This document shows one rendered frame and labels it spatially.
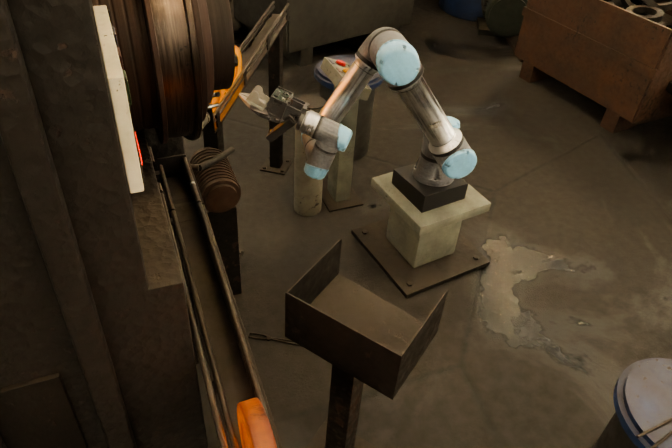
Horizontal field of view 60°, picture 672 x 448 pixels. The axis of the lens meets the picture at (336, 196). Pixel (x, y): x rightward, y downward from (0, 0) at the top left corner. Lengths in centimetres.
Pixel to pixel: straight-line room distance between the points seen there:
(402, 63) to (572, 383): 117
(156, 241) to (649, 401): 116
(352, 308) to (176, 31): 68
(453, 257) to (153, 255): 151
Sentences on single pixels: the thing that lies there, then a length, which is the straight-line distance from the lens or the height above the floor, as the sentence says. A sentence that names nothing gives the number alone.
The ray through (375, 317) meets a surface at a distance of 130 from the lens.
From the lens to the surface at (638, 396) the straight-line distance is 159.
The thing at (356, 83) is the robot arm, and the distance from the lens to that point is 183.
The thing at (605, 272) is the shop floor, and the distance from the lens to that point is 255.
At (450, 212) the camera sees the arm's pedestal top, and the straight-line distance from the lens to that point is 209.
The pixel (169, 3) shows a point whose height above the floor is 123.
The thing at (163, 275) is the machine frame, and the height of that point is 87.
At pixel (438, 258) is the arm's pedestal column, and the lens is 231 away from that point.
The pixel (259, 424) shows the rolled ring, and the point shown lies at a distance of 93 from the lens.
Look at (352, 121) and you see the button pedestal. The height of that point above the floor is 41.
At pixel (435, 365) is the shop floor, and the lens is 200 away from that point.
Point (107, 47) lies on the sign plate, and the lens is 87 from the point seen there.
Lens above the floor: 158
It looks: 38 degrees down
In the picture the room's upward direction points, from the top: 4 degrees clockwise
